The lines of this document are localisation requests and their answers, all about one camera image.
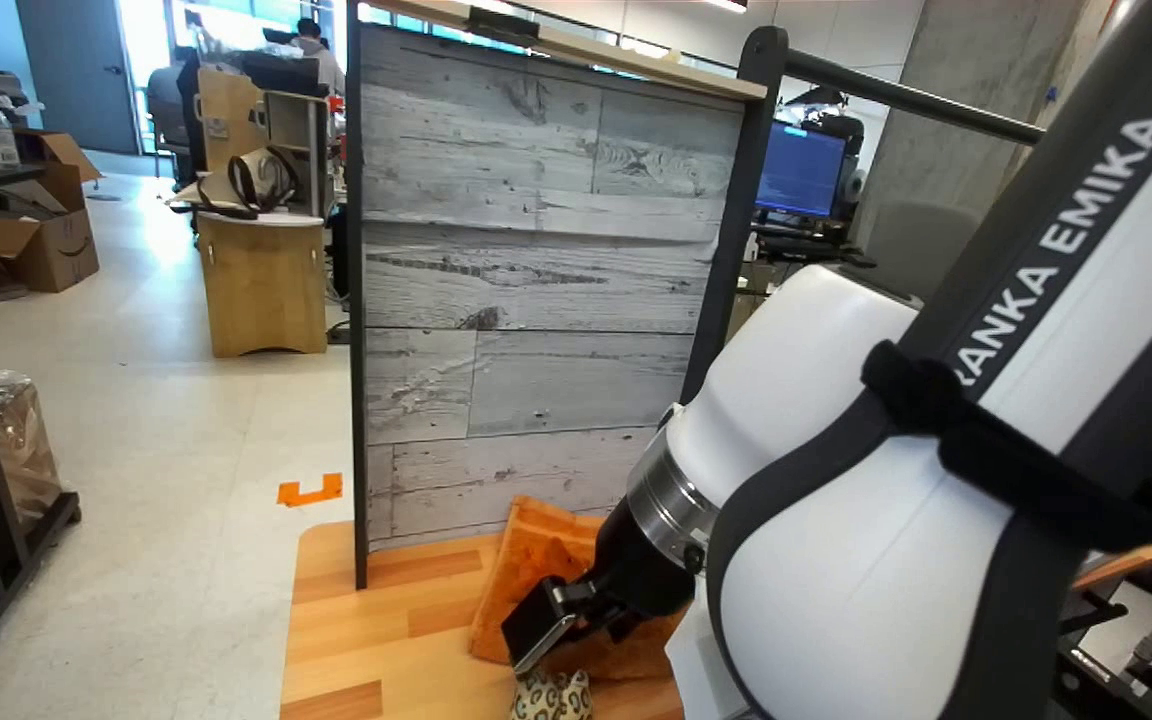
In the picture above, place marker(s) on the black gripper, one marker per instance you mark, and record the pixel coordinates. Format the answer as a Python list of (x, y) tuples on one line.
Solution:
[(634, 580)]

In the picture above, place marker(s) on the orange towel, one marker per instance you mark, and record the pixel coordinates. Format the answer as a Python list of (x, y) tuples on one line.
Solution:
[(546, 540)]

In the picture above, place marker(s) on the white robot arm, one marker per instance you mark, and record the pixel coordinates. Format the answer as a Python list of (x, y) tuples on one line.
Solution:
[(873, 505)]

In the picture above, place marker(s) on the patterned small cloth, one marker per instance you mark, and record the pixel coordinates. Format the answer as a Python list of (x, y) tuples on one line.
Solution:
[(554, 697)]

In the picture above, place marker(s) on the grey wood backsplash panel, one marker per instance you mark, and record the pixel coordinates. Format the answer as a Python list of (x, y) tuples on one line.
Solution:
[(534, 254)]

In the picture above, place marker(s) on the wooden stool cabinet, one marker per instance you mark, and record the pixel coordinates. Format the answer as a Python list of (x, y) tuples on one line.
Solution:
[(265, 285)]

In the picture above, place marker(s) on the blue monitor screen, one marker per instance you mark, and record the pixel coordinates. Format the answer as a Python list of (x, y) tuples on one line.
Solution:
[(802, 172)]

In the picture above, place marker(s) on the cardboard box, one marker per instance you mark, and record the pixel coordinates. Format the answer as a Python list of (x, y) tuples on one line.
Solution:
[(45, 231)]

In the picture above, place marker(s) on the orange floor bracket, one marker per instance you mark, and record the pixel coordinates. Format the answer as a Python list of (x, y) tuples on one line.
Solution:
[(299, 495)]

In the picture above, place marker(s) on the black frame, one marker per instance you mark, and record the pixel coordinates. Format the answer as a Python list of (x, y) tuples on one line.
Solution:
[(767, 63)]

